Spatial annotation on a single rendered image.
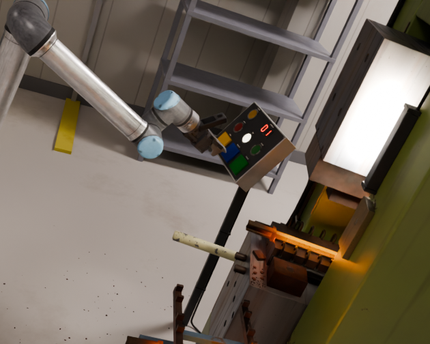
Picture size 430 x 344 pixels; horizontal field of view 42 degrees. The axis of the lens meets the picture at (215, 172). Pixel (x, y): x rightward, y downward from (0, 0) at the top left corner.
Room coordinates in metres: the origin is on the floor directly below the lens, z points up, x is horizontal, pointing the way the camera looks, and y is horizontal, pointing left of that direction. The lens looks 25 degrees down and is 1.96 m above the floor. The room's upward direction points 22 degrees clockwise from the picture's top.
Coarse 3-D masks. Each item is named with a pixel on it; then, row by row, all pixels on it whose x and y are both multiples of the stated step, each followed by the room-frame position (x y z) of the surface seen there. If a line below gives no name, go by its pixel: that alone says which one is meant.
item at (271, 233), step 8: (248, 224) 1.73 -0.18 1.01; (256, 224) 1.74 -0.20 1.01; (256, 232) 1.73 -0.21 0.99; (264, 232) 1.74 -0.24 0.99; (272, 232) 1.74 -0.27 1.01; (280, 232) 1.76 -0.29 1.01; (272, 240) 1.73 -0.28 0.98; (288, 240) 1.74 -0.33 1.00; (296, 240) 1.75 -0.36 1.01; (304, 240) 1.77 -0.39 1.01; (312, 248) 1.75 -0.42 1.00; (320, 248) 1.76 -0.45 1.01
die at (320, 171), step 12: (312, 144) 1.84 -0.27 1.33; (312, 156) 1.76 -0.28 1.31; (312, 168) 1.70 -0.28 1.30; (324, 168) 1.68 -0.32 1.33; (336, 168) 1.68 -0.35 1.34; (312, 180) 1.68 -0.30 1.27; (324, 180) 1.68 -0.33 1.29; (336, 180) 1.68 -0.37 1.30; (348, 180) 1.69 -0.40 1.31; (360, 180) 1.69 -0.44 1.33; (348, 192) 1.69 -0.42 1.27; (360, 192) 1.69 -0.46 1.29
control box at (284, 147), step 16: (256, 128) 2.31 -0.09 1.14; (272, 128) 2.26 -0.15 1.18; (240, 144) 2.28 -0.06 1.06; (256, 144) 2.23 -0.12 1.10; (272, 144) 2.18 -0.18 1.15; (288, 144) 2.18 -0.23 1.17; (224, 160) 2.24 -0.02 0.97; (256, 160) 2.15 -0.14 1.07; (272, 160) 2.16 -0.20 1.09; (240, 176) 2.12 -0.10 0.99; (256, 176) 2.14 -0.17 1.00
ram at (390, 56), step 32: (384, 32) 1.74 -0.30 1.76; (352, 64) 1.82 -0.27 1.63; (384, 64) 1.63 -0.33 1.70; (416, 64) 1.64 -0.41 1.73; (352, 96) 1.65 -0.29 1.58; (384, 96) 1.63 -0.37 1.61; (416, 96) 1.64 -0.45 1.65; (320, 128) 1.83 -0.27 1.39; (352, 128) 1.63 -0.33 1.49; (384, 128) 1.64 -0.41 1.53; (352, 160) 1.63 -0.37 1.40
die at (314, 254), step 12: (276, 228) 1.81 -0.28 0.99; (288, 228) 1.87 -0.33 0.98; (276, 240) 1.72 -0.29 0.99; (312, 240) 1.83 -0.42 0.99; (324, 240) 1.89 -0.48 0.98; (276, 252) 1.68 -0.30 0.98; (288, 252) 1.68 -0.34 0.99; (300, 252) 1.71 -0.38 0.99; (312, 252) 1.74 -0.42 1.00; (300, 264) 1.69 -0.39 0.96; (312, 264) 1.69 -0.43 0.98; (324, 264) 1.70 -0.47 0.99
